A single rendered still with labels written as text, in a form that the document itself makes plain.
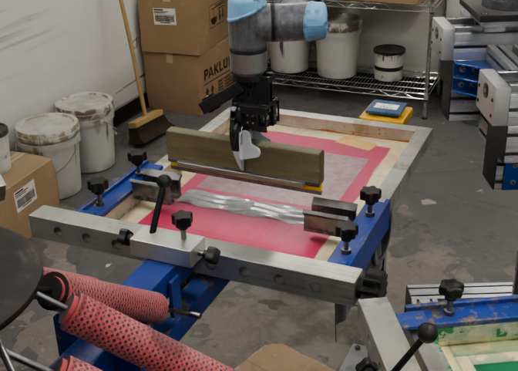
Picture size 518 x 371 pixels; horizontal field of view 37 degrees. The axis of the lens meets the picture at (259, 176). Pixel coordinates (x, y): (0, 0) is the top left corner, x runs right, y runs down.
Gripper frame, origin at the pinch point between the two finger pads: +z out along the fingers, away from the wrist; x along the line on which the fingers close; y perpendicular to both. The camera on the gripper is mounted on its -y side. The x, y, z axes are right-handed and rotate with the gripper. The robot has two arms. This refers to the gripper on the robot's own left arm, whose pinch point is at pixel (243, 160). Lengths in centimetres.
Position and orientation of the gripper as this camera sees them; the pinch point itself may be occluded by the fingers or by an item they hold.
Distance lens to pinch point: 166.6
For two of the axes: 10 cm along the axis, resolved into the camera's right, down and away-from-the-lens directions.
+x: 4.0, -4.0, 8.2
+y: 9.2, 1.5, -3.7
